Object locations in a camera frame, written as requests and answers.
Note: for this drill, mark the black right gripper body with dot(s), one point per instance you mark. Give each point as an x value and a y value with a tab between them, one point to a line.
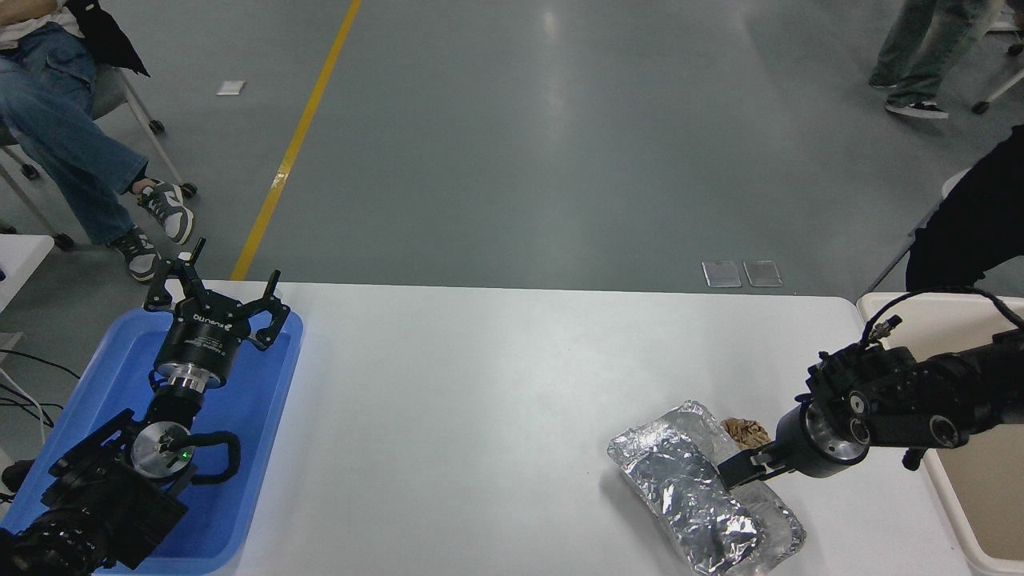
794	444

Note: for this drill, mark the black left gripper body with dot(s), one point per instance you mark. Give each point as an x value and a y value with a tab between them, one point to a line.
196	340

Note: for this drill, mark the foil plate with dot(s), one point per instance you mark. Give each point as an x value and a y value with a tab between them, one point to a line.
680	496

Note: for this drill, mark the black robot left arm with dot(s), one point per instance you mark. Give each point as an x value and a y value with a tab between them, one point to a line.
104	504

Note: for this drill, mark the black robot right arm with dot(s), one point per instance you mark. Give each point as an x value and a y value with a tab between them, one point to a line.
944	384

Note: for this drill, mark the silver floor plate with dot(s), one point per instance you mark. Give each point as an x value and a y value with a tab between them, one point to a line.
722	274
762	273

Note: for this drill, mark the crumpled tan paper ball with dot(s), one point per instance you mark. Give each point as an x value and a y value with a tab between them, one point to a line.
744	432

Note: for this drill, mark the blue plastic tray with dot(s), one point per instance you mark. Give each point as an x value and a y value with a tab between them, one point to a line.
240	448

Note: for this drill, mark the small white table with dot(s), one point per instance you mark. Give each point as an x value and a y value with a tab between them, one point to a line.
20	256

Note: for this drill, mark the seated person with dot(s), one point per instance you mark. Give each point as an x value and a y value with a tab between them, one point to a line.
72	152

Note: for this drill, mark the white paper scrap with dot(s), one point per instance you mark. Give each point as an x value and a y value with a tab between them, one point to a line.
230	88

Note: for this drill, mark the grey chair with casters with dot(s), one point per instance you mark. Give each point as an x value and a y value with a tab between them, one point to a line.
108	92

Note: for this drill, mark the large pale bin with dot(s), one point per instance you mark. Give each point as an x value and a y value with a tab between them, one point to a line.
984	512

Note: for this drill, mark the black floor object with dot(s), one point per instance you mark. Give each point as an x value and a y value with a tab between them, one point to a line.
18	474

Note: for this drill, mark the black jacket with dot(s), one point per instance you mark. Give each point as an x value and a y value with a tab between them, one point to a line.
108	36

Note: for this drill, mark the person beside bin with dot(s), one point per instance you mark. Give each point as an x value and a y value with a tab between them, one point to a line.
976	216

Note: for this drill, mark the white chair leg with caster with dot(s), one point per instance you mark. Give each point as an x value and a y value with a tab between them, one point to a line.
1004	90

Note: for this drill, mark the walking person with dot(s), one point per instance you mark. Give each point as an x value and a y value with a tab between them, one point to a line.
928	48

